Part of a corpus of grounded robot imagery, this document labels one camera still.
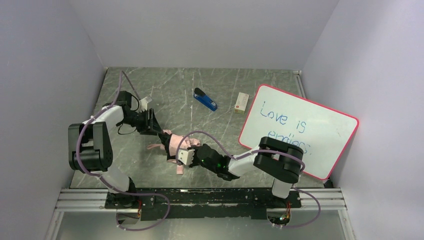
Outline pink framed whiteboard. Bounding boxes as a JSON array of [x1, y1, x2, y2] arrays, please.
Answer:
[[238, 84, 360, 180]]

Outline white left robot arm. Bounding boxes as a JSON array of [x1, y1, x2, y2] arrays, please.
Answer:
[[68, 90, 162, 209]]

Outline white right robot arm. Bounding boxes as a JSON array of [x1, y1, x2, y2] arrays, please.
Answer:
[[188, 137, 305, 199]]

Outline small white staple box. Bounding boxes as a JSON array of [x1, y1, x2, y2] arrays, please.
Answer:
[[234, 92, 249, 114]]

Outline aluminium rail frame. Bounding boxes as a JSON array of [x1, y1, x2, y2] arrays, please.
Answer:
[[45, 188, 356, 240]]

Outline blue and black stapler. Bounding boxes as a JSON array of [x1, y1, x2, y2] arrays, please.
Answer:
[[193, 87, 218, 112]]

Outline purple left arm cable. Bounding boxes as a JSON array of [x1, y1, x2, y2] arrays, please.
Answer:
[[75, 70, 172, 233]]

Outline pink and black folding umbrella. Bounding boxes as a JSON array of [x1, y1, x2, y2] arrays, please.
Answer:
[[146, 129, 201, 175]]

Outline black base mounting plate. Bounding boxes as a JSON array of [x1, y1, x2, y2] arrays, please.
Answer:
[[104, 187, 302, 221]]

